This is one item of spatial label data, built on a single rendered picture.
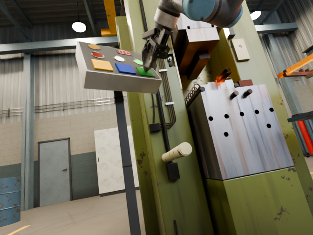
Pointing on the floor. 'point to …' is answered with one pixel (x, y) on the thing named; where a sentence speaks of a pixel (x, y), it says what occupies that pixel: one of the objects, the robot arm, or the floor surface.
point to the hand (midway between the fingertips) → (146, 68)
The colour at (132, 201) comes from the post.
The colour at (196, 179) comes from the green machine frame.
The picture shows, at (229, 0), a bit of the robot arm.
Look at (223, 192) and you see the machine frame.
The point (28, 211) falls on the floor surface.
